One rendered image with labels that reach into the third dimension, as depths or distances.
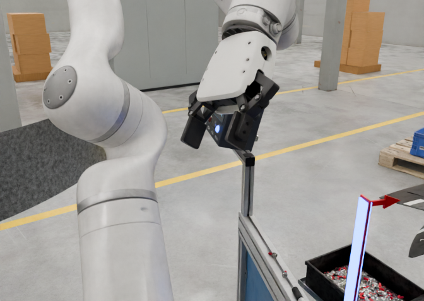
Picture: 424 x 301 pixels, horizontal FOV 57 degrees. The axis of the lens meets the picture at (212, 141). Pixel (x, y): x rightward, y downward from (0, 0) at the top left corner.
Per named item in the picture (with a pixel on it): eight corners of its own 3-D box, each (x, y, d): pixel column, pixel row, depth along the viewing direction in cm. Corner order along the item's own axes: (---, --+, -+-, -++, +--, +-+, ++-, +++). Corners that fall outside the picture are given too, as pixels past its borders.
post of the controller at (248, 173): (252, 216, 119) (255, 156, 113) (243, 216, 119) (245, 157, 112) (249, 211, 122) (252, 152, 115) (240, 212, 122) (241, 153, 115)
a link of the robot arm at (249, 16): (295, 35, 56) (289, 52, 55) (251, 47, 62) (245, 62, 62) (259, -3, 51) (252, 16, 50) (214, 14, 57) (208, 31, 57)
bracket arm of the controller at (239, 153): (255, 166, 114) (255, 156, 113) (245, 167, 113) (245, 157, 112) (232, 139, 135) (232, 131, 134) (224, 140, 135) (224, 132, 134)
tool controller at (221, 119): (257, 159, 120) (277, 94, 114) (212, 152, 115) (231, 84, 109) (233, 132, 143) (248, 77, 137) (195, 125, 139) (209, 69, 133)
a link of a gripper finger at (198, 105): (232, 89, 56) (221, 122, 54) (210, 93, 59) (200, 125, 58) (219, 78, 54) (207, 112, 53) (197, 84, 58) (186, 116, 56)
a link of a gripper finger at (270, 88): (287, 67, 48) (272, 106, 47) (244, 72, 54) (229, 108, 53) (281, 62, 47) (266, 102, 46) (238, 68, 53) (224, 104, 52)
